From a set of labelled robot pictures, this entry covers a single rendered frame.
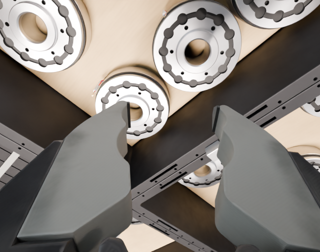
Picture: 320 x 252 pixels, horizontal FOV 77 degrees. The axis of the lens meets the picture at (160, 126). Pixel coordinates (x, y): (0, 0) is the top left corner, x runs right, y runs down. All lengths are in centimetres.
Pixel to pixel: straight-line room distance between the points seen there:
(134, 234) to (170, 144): 37
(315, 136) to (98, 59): 37
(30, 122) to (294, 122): 38
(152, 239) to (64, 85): 45
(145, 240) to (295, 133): 45
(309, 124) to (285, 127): 4
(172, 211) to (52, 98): 26
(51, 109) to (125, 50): 13
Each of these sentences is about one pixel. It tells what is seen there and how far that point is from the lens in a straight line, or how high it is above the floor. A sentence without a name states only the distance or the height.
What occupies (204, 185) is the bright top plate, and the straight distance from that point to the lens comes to 39.
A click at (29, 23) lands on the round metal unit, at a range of 30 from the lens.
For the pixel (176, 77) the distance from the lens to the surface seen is 26.
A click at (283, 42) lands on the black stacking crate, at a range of 28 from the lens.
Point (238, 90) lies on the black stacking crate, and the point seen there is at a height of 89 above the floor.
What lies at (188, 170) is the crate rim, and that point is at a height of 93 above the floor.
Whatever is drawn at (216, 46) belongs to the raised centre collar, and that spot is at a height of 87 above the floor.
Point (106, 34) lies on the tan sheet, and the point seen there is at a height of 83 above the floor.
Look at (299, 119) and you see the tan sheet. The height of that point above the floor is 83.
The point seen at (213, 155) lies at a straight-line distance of 22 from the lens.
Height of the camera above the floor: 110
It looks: 55 degrees down
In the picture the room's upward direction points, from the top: 179 degrees counter-clockwise
